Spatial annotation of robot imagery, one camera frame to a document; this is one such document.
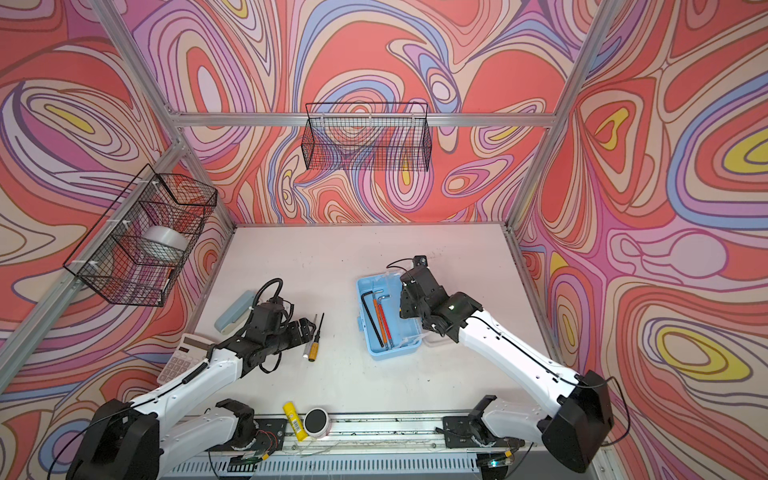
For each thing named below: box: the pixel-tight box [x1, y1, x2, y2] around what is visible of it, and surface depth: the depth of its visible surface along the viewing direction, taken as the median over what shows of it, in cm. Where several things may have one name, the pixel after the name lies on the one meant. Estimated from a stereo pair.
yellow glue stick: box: [282, 401, 309, 442], surface depth 75 cm
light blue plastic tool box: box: [356, 273, 423, 360], surface depth 95 cm
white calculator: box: [157, 333, 215, 385], surface depth 86 cm
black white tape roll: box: [303, 407, 331, 438], surface depth 73 cm
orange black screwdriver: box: [308, 313, 325, 362], surface depth 88 cm
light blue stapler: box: [214, 290, 255, 335], surface depth 93 cm
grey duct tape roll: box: [142, 226, 190, 251], surface depth 75 cm
